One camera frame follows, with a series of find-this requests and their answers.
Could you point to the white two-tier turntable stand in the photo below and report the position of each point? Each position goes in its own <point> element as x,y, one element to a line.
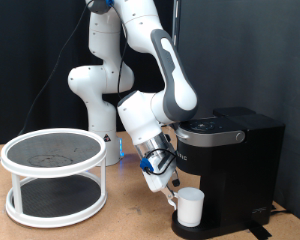
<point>53,148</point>

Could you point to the white ceramic mug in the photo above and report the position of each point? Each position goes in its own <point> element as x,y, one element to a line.
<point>190,208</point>

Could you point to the vertical metal pole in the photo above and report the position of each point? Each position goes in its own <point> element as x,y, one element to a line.
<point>176,23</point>

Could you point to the grey partition panel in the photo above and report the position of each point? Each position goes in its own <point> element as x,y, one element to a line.
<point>283,83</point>

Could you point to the clear water reservoir tank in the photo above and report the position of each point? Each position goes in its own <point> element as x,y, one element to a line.
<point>233,111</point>

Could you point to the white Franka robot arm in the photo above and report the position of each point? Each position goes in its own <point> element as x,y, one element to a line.
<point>140,83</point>

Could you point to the black Keurig coffee machine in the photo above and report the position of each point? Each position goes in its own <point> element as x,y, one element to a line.
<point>240,183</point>

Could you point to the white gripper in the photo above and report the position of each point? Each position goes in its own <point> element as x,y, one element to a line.
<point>158,173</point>

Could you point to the black backdrop curtain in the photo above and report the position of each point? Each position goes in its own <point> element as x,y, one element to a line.
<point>10,50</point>

